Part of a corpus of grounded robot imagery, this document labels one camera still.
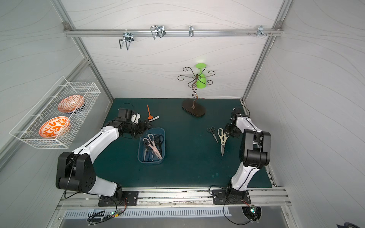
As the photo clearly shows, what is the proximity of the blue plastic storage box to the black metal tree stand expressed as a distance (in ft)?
0.96

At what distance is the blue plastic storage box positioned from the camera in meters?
0.87

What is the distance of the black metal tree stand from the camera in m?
0.92
